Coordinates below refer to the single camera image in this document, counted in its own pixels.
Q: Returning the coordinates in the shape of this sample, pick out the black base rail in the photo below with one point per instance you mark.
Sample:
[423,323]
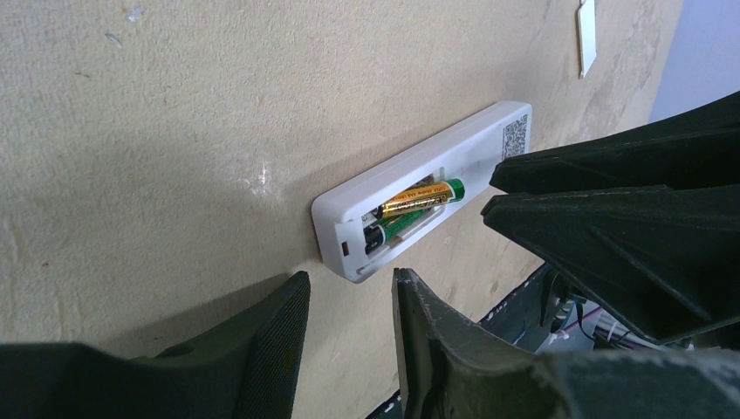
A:
[520,324]

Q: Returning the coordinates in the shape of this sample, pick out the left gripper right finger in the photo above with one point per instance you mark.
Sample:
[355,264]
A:
[641,383]

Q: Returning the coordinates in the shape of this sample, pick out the white remote control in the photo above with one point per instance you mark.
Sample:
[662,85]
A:
[468,150]

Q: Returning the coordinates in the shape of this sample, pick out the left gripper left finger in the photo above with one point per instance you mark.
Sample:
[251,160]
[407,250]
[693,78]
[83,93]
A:
[245,367]

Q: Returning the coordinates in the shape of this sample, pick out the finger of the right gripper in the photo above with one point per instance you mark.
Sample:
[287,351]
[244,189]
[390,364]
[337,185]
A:
[664,262]
[693,150]

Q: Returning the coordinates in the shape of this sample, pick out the gold battery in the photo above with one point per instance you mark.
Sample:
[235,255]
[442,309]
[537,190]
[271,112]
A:
[422,198]

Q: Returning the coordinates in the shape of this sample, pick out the white battery cover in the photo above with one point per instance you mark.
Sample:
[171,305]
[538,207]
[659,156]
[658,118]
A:
[586,26]

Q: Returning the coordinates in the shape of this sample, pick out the green battery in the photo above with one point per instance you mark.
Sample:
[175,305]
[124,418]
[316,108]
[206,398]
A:
[379,231]

